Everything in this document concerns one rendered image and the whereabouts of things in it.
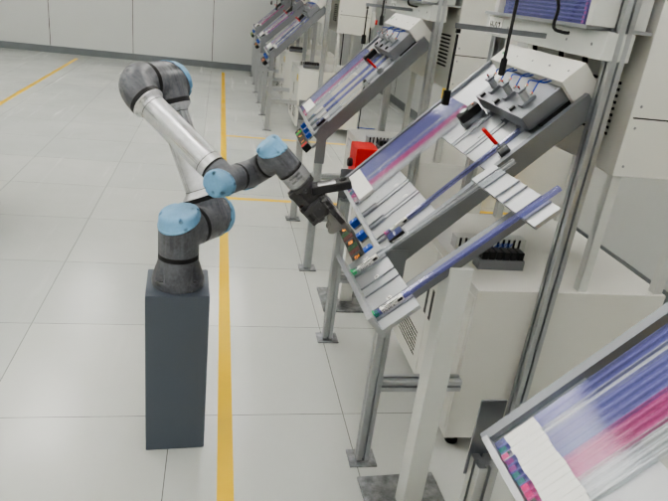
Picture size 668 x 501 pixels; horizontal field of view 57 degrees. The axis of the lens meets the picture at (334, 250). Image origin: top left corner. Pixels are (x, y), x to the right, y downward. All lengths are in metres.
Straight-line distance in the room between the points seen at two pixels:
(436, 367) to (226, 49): 9.08
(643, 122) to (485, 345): 0.79
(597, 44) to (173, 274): 1.30
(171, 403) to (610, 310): 1.41
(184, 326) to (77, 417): 0.59
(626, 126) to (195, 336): 1.37
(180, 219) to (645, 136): 1.32
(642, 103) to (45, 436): 2.04
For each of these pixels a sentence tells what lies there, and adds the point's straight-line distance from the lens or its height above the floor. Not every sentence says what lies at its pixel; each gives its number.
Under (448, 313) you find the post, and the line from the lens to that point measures 1.59.
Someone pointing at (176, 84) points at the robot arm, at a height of 1.09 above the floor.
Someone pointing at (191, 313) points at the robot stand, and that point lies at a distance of 1.84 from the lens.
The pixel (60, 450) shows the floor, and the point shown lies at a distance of 2.17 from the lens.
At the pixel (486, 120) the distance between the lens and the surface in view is 2.06.
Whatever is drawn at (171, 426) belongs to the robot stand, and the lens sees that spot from 2.07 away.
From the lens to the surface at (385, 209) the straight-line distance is 1.99.
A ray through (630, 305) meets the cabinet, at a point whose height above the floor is 0.58.
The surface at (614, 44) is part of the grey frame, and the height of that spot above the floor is 1.35.
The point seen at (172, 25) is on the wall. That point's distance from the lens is 10.42.
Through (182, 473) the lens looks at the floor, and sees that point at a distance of 2.04.
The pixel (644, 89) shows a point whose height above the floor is 1.25.
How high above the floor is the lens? 1.40
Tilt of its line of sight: 23 degrees down
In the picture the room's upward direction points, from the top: 7 degrees clockwise
